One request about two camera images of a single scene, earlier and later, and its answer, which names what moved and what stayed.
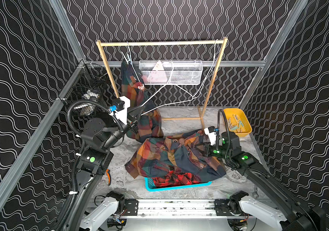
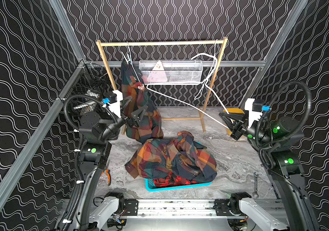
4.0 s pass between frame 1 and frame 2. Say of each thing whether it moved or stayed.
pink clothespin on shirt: stayed
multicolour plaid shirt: moved
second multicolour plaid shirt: stayed
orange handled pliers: stayed
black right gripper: moved
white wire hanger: moved
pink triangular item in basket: stayed
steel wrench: stayed
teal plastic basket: stayed
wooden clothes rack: stayed
